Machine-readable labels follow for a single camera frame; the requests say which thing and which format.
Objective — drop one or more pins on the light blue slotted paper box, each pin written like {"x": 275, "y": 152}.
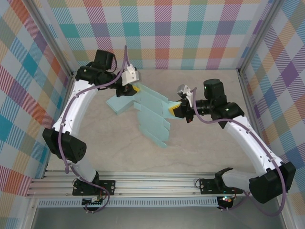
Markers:
{"x": 152, "y": 114}

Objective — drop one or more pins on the light blue round-flap paper box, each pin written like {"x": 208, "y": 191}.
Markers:
{"x": 119, "y": 106}

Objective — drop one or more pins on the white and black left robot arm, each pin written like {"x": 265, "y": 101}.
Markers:
{"x": 76, "y": 107}

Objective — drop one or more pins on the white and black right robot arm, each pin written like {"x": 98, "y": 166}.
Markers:
{"x": 247, "y": 143}

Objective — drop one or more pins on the small lit circuit board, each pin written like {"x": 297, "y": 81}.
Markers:
{"x": 226, "y": 199}

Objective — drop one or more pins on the small green circuit board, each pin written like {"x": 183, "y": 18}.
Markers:
{"x": 94, "y": 202}

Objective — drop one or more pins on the aluminium side rail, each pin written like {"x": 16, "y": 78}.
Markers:
{"x": 69, "y": 86}
{"x": 249, "y": 100}

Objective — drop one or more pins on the aluminium corner post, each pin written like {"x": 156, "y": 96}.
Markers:
{"x": 261, "y": 35}
{"x": 52, "y": 40}

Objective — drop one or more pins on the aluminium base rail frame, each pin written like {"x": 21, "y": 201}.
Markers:
{"x": 155, "y": 183}

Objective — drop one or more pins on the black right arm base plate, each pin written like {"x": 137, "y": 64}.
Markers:
{"x": 207, "y": 186}

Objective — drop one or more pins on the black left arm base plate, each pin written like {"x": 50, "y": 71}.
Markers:
{"x": 109, "y": 187}

